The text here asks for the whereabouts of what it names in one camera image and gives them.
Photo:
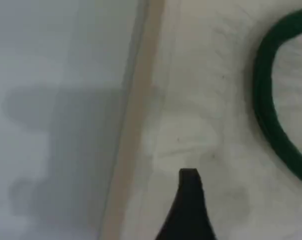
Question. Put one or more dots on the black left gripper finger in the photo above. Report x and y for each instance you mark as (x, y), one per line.
(189, 210)

